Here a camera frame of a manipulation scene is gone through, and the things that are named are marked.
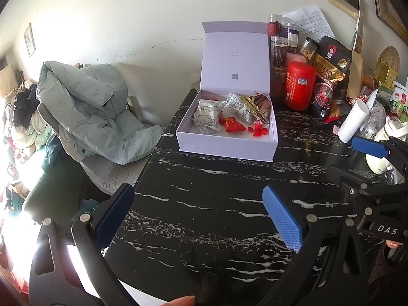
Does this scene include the round woven straw fan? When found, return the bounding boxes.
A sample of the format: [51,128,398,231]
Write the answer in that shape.
[374,46,401,80]

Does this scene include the clear jar purple label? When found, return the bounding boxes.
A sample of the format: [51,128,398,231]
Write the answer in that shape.
[284,22,300,53]

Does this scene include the brown paper envelope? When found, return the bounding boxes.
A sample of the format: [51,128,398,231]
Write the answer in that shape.
[346,51,364,99]

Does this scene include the person's left hand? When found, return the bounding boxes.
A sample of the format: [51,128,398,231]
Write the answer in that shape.
[165,296,196,306]

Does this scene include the clear jar dark label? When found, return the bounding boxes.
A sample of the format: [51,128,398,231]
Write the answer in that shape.
[270,36,288,67]

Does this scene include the large black oat bag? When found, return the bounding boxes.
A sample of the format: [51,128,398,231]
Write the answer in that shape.
[311,36,353,125]

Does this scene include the white cardboard gift box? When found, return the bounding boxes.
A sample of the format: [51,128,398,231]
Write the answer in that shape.
[175,21,279,163]

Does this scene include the clear plastic bag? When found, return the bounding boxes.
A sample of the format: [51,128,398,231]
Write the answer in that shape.
[359,100,388,141]

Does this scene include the dark framed picture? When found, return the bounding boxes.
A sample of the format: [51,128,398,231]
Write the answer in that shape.
[370,0,408,43]

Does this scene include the white ceramic pot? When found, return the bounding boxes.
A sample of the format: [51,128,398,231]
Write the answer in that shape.
[365,116,404,176]

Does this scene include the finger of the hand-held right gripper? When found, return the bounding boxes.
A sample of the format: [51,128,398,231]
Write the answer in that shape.
[351,135,408,185]
[326,165,408,217]

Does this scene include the brown cereal packet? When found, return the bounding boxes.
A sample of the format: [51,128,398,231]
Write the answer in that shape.
[240,92,272,125]

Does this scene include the red plastic toy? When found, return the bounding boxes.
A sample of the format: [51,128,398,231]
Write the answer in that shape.
[248,119,269,138]

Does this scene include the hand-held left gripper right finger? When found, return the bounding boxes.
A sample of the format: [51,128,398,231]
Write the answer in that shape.
[258,185,370,306]

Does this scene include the red snack packet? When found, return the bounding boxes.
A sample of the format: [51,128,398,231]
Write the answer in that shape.
[219,117,247,133]

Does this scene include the white bread-print snack packet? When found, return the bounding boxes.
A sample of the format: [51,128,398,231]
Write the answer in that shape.
[193,99,225,133]
[234,102,256,125]
[221,92,247,115]

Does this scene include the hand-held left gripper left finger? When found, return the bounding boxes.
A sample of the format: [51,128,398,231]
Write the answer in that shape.
[29,183,137,306]

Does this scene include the brown cardboard box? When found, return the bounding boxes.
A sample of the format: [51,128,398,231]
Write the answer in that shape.
[0,64,23,93]

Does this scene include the small framed wall picture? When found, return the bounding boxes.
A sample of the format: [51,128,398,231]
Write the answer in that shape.
[24,22,36,58]

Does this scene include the white paper roll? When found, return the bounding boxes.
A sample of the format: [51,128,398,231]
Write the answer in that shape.
[338,99,370,143]

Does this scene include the pile of clothes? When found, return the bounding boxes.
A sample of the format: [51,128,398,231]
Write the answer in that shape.
[3,81,53,154]

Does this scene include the printed paper sheet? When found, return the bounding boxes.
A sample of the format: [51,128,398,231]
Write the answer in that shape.
[282,5,335,43]

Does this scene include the orange snack packet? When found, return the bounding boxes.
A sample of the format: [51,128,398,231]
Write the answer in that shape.
[325,102,348,125]

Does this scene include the yellow-green carton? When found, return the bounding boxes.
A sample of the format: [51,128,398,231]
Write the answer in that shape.
[381,65,399,90]

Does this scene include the pink container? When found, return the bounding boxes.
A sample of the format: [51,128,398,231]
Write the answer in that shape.
[288,53,308,66]

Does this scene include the grey-green puffer jacket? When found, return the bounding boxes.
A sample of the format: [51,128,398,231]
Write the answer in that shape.
[36,60,164,166]

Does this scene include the green white food package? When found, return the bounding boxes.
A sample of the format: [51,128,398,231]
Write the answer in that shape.
[389,81,408,122]

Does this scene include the small black gold bag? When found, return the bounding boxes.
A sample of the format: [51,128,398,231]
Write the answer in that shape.
[300,36,321,62]

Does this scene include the clear jar brown contents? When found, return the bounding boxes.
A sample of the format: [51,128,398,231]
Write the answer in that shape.
[271,66,287,99]

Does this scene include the dark green sofa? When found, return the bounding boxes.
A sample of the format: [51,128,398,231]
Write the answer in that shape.
[22,140,106,227]

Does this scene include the clear jar red dried fruit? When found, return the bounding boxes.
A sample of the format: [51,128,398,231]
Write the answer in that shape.
[268,13,286,37]

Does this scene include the red plastic canister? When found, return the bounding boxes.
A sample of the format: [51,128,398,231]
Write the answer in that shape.
[284,61,317,112]

